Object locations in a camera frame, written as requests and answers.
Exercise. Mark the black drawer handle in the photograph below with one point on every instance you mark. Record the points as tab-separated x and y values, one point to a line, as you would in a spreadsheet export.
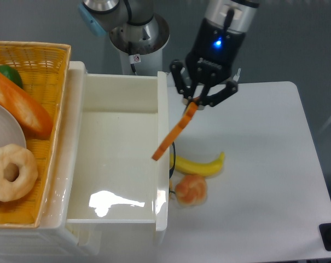
172	169

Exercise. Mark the yellow woven basket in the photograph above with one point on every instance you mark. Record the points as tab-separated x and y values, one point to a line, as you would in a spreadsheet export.
43	68

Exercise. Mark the yellow banana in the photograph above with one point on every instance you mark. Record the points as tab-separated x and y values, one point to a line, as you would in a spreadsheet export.
186	166

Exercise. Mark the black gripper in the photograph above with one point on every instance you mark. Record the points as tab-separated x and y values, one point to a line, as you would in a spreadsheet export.
213	52

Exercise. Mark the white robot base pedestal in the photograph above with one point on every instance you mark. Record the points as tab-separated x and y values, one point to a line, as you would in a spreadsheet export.
140	47

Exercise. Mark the orange baguette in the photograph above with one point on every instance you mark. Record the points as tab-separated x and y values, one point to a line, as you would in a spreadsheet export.
30	114

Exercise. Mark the orange bread slice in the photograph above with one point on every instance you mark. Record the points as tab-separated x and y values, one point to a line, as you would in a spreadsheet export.
176	130

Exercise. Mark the white open upper drawer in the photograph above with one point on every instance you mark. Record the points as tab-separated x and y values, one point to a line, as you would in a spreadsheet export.
116	180

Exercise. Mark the knotted bread roll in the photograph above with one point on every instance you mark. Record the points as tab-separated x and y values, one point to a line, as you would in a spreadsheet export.
191	191

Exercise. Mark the white table bracket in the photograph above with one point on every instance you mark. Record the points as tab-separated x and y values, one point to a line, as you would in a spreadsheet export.
236	77

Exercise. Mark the white plate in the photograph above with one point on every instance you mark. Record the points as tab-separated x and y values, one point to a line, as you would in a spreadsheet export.
10	130

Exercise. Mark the beige bagel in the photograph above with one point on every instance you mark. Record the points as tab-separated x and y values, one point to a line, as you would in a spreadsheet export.
18	172

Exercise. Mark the green pepper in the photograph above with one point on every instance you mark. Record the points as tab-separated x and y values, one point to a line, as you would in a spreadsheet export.
12	74

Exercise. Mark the white drawer cabinet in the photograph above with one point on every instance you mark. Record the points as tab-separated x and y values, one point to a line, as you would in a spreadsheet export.
55	239

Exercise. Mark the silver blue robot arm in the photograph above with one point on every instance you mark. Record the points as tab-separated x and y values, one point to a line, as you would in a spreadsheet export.
103	16

